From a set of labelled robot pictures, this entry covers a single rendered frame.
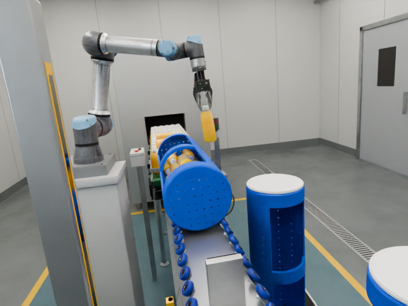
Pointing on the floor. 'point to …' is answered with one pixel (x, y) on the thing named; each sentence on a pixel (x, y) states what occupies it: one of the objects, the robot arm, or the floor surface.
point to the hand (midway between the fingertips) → (204, 107)
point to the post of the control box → (147, 222)
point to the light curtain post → (45, 150)
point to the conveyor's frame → (156, 193)
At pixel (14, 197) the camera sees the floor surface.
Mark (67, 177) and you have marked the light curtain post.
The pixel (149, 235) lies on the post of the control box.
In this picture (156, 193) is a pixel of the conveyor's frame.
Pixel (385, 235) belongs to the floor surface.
